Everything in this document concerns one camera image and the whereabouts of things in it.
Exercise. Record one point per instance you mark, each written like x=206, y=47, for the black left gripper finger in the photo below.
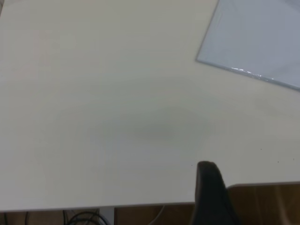
x=211, y=199

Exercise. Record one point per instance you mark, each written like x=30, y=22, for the white table leg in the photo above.
x=109, y=216

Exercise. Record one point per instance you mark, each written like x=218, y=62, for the clear plastic zipper bag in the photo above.
x=253, y=37

